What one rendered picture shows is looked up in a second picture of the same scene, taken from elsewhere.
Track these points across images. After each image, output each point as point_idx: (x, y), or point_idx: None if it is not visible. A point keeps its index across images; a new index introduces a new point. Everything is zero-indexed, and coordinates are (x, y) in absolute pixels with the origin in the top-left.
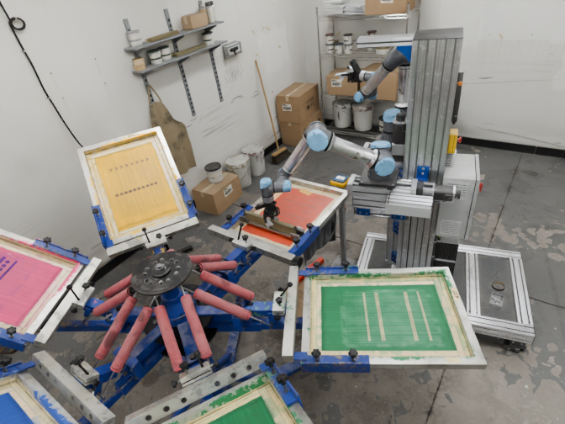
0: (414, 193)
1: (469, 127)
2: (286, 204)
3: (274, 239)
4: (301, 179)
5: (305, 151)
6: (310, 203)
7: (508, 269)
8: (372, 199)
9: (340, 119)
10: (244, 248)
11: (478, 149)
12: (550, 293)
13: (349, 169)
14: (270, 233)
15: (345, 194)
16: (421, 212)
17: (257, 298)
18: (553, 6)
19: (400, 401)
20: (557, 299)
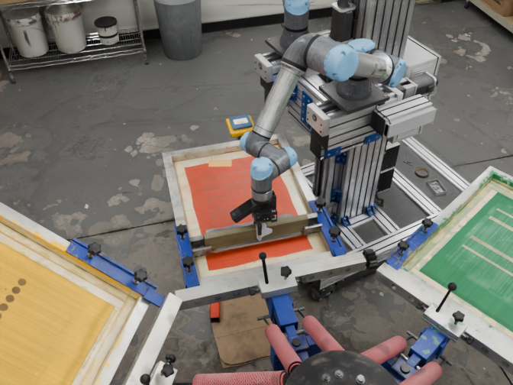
0: (401, 98)
1: (216, 8)
2: (220, 195)
3: (279, 252)
4: (195, 147)
5: (293, 89)
6: (250, 175)
7: (411, 151)
8: (353, 128)
9: (32, 42)
10: (291, 289)
11: (236, 33)
12: (438, 157)
13: (108, 115)
14: (260, 247)
15: (285, 140)
16: (426, 118)
17: (185, 369)
18: None
19: (453, 347)
20: (447, 160)
